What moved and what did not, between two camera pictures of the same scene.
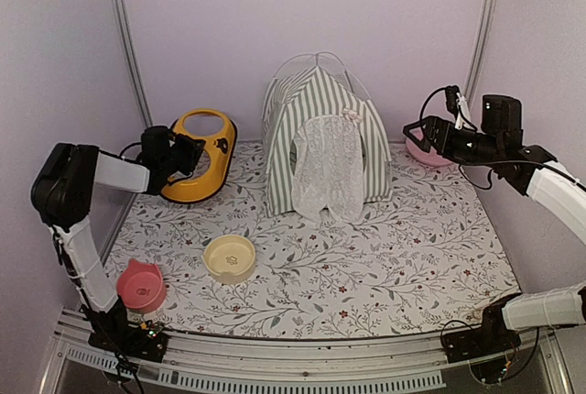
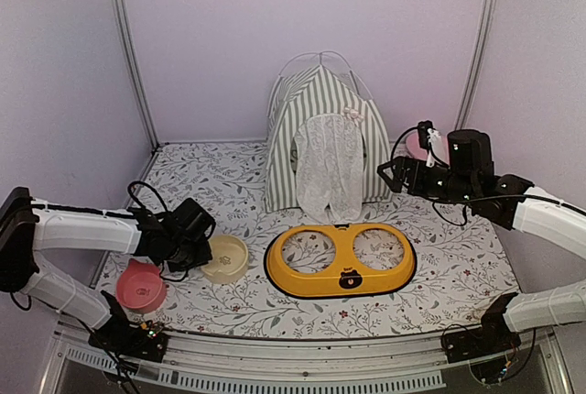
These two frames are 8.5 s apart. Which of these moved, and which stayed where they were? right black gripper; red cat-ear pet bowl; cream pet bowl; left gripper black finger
Moved: right black gripper; cream pet bowl; left gripper black finger
Stayed: red cat-ear pet bowl
